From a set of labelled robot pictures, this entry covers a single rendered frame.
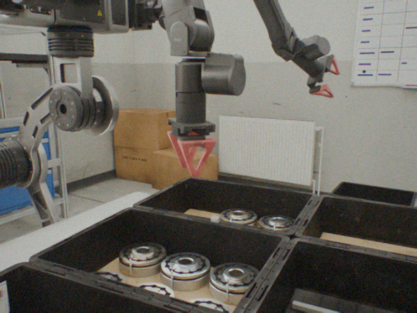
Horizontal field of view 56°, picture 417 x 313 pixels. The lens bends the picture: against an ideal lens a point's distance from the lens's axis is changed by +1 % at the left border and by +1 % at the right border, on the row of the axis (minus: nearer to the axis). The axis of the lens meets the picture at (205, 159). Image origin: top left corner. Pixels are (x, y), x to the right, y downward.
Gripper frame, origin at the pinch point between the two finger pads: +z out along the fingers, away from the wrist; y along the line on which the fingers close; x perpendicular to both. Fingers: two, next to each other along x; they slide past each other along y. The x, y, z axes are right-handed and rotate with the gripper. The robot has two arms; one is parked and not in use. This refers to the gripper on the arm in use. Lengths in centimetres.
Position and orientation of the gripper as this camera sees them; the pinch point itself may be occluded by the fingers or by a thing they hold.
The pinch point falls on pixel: (190, 167)
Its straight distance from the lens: 74.6
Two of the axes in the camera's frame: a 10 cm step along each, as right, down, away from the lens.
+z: -0.1, 9.7, 2.5
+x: -9.5, 0.7, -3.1
